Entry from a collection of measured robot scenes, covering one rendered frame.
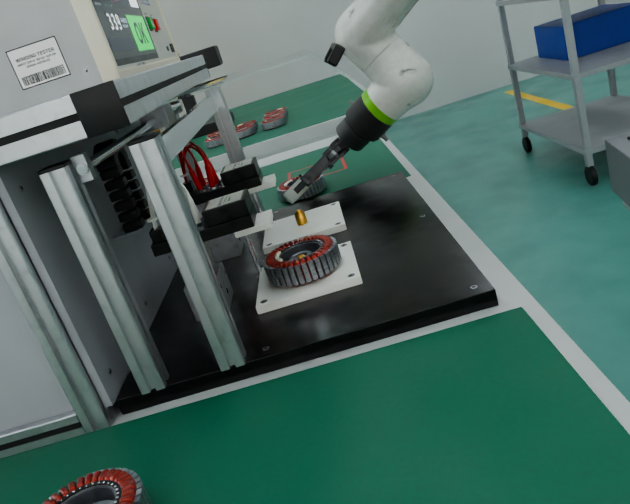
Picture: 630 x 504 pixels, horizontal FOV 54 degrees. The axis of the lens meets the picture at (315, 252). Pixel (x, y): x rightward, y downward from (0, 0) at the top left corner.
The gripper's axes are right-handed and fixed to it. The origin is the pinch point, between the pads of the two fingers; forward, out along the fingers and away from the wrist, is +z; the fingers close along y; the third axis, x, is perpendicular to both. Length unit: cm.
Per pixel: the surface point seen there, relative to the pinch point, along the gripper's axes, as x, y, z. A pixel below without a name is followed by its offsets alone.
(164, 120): 22.4, -42.3, -13.8
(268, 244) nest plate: -3.8, -38.6, -8.4
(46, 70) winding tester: 29, -68, -24
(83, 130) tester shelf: 18, -78, -30
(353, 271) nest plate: -15, -55, -27
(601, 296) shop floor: -96, 74, -11
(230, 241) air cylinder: 1.3, -38.8, -3.2
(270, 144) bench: 22, 87, 46
